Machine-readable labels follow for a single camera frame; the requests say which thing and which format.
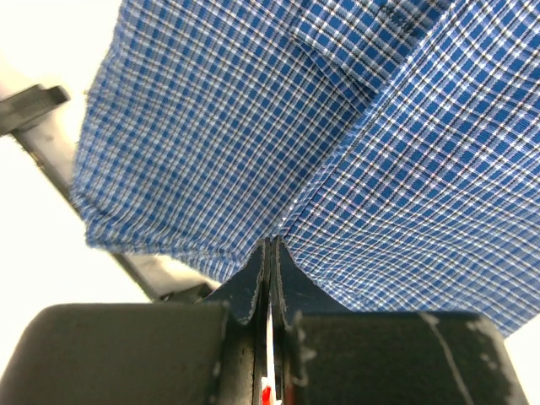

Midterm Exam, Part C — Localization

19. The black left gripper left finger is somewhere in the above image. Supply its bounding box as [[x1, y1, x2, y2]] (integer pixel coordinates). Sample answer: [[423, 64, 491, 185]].
[[1, 242, 268, 404]]

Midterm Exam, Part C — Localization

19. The whiteboard with red writing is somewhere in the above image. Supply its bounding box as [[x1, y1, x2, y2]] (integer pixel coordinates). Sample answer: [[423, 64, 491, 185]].
[[1, 84, 219, 303]]

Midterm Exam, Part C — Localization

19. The red marker pen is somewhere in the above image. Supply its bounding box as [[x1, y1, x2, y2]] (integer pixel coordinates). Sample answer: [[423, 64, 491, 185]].
[[261, 376, 275, 405]]

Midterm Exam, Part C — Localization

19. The blue checked long sleeve shirt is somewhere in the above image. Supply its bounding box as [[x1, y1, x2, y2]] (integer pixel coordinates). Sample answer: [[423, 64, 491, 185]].
[[71, 1, 539, 335]]

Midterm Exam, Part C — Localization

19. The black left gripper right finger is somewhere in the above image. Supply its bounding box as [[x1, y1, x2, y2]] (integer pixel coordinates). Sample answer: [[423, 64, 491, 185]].
[[270, 238, 527, 404]]

